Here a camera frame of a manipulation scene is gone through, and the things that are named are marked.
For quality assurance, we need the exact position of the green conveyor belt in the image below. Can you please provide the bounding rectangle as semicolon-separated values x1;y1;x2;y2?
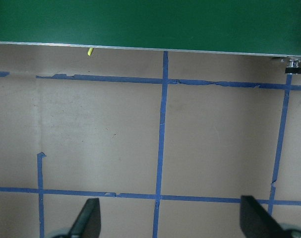
0;0;301;74

